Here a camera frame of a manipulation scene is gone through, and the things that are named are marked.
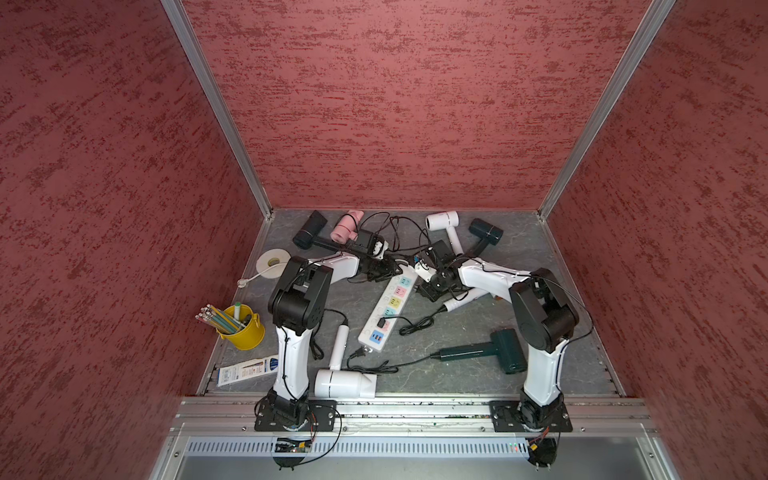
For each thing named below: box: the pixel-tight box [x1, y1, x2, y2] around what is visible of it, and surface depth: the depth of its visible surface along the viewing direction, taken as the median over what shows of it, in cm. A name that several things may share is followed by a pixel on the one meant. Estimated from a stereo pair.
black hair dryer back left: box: [292, 210, 355, 252], surface depth 109 cm
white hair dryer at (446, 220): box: [425, 211, 464, 257], surface depth 115 cm
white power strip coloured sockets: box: [358, 266, 419, 352], surface depth 92 cm
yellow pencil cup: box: [216, 304, 266, 351], surface depth 82 cm
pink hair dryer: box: [330, 210, 365, 245], surface depth 111 cm
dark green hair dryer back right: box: [466, 218, 504, 258], surface depth 112 cm
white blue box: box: [217, 355, 279, 387], surface depth 81 cm
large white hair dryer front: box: [314, 324, 377, 399], surface depth 76 cm
